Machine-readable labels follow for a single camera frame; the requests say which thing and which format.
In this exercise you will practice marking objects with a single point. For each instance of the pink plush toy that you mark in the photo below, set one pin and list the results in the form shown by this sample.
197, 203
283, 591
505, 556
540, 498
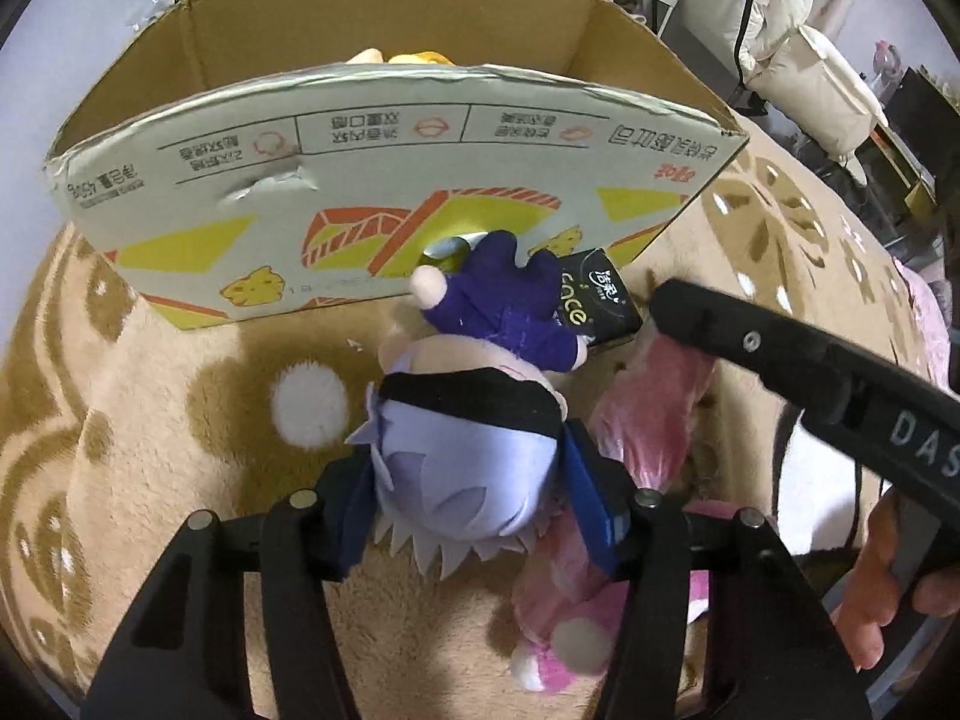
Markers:
570, 637

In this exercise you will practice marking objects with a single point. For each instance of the brown patterned blanket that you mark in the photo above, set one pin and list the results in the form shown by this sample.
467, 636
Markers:
187, 510

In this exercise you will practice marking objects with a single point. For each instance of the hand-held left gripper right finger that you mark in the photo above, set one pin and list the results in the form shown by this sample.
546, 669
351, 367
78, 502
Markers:
592, 487

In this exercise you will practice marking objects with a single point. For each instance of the printed cardboard box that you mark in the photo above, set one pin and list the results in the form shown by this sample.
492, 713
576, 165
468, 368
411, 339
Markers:
375, 157

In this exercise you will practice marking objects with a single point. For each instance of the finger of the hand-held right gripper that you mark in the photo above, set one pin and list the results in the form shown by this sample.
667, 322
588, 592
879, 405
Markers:
720, 330

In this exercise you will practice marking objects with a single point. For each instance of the black screen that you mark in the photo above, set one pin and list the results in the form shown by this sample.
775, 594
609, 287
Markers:
930, 109

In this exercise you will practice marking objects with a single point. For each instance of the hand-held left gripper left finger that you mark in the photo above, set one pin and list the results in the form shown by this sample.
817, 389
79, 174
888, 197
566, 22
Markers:
345, 532

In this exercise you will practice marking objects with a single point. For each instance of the black tissue packet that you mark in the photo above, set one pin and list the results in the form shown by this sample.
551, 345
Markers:
600, 296

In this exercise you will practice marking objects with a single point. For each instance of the purple-haired plush doll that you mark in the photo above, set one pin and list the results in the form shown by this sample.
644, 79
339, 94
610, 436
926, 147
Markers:
457, 450

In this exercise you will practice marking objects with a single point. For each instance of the pink cloth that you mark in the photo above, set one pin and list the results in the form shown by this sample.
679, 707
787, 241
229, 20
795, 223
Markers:
926, 315

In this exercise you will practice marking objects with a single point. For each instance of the white padded chair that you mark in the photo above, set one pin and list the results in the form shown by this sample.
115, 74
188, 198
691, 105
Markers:
795, 15

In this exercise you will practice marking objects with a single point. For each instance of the person's right hand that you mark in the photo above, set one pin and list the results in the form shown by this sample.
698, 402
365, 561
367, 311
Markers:
862, 600

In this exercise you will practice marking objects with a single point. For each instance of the yellow plush toy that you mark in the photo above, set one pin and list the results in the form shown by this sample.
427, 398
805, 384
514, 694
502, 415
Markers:
420, 58

